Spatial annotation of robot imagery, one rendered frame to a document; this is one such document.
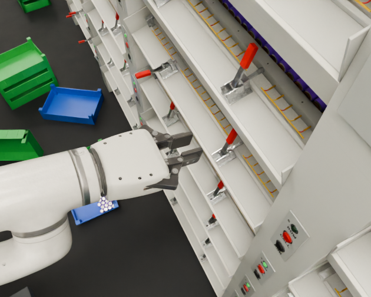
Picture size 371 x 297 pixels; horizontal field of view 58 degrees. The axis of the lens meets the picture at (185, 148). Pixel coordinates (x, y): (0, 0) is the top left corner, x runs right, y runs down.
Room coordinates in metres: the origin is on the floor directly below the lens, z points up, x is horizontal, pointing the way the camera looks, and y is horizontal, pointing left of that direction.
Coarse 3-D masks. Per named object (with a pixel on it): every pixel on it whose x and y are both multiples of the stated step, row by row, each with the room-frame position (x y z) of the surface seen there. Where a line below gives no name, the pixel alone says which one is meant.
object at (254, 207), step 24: (144, 24) 0.75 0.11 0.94; (144, 48) 0.67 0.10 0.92; (168, 48) 0.66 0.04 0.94; (192, 96) 0.50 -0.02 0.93; (192, 120) 0.44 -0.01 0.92; (216, 144) 0.38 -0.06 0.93; (216, 168) 0.32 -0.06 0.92; (240, 168) 0.32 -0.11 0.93; (240, 192) 0.27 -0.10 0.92; (264, 216) 0.22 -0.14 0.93
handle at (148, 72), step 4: (156, 68) 0.57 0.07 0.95; (160, 68) 0.58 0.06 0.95; (164, 68) 0.58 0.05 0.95; (140, 72) 0.56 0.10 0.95; (144, 72) 0.56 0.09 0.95; (148, 72) 0.56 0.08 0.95; (152, 72) 0.56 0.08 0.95; (136, 76) 0.55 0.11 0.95; (140, 76) 0.55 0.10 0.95; (144, 76) 0.55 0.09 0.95
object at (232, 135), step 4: (232, 132) 0.35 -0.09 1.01; (236, 132) 0.35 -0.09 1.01; (228, 136) 0.35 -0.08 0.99; (232, 136) 0.35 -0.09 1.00; (236, 136) 0.35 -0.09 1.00; (228, 140) 0.35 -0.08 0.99; (232, 140) 0.34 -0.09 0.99; (224, 144) 0.35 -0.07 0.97; (228, 144) 0.34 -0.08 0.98; (224, 148) 0.34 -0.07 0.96; (220, 152) 0.34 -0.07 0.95; (224, 152) 0.34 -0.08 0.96
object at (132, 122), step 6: (102, 66) 1.36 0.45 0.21; (108, 72) 1.35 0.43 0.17; (108, 78) 1.31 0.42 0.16; (114, 84) 1.27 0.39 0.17; (114, 90) 1.21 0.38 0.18; (120, 96) 1.18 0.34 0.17; (120, 102) 1.15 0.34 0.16; (126, 108) 1.10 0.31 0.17; (126, 114) 1.06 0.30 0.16; (132, 120) 1.02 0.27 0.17; (132, 126) 0.99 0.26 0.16
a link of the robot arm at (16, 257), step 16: (64, 224) 0.16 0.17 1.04; (16, 240) 0.14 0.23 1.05; (32, 240) 0.14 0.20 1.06; (48, 240) 0.14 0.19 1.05; (64, 240) 0.15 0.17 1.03; (0, 256) 0.12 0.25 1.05; (16, 256) 0.12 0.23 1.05; (32, 256) 0.12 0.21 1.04; (48, 256) 0.12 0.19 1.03; (0, 272) 0.10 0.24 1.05; (16, 272) 0.10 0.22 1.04; (32, 272) 0.10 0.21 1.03
